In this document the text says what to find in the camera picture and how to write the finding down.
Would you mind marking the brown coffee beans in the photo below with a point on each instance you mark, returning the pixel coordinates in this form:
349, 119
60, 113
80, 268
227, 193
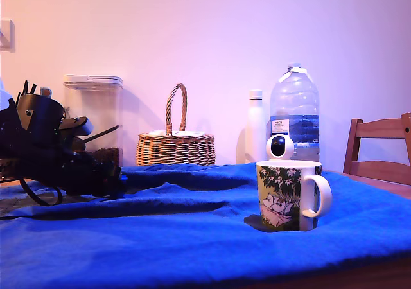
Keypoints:
106, 157

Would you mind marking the black scoop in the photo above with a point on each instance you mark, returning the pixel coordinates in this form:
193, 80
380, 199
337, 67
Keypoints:
102, 133

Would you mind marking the white box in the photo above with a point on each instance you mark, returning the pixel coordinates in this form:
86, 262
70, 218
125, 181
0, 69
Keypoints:
159, 133
192, 133

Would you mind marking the wicker basket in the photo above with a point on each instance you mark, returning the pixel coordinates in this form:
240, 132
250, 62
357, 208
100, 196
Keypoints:
175, 151

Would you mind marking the clear container white lid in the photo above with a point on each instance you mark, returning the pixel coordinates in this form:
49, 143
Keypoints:
96, 102

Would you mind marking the blue cloth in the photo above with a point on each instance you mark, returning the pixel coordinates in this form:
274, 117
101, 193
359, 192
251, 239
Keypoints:
160, 244

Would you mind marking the blue packet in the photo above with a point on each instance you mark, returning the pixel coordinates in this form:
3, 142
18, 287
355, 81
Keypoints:
45, 92

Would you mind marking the white insulated bottle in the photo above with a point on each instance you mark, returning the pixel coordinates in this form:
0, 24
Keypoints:
257, 128

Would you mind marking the white illustrated mug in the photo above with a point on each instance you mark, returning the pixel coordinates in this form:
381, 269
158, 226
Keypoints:
281, 199

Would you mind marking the large clear water bottle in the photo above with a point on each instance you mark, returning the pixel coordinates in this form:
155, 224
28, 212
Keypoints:
295, 99

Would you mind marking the wooden chair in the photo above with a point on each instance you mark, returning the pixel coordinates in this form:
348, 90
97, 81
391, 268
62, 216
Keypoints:
377, 168

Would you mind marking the small white round camera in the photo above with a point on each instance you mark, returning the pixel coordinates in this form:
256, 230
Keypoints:
280, 146

